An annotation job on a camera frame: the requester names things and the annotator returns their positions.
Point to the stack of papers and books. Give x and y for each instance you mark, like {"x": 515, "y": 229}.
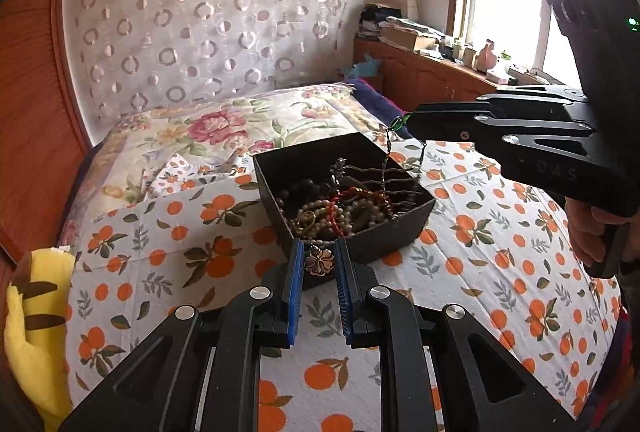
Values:
{"x": 383, "y": 23}

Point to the circle pattern sheer curtain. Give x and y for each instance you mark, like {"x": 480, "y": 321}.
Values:
{"x": 129, "y": 56}

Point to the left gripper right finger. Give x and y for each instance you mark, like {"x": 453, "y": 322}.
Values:
{"x": 439, "y": 370}

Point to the dark blue blanket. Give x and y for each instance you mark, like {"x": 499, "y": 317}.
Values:
{"x": 377, "y": 105}

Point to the black square jewelry box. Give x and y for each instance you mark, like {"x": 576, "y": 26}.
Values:
{"x": 298, "y": 194}

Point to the pink figurine on sill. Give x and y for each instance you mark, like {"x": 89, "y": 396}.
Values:
{"x": 486, "y": 59}

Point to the copper flower pendant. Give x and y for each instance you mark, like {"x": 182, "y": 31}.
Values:
{"x": 319, "y": 262}

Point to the orange print bed sheet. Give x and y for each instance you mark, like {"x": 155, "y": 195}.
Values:
{"x": 498, "y": 248}

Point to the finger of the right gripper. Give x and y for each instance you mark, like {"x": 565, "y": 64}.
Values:
{"x": 538, "y": 92}
{"x": 540, "y": 145}

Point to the teal cloth item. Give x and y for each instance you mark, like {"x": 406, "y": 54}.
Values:
{"x": 366, "y": 68}

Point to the yellow plush toy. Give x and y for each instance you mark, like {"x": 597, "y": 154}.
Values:
{"x": 35, "y": 331}

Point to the floral quilt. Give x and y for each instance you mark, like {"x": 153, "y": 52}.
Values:
{"x": 169, "y": 149}

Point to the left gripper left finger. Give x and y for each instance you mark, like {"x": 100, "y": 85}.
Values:
{"x": 199, "y": 371}

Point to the right hand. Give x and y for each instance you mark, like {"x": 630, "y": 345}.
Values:
{"x": 586, "y": 226}

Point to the wooden side cabinet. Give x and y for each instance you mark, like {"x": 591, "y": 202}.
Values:
{"x": 410, "y": 79}

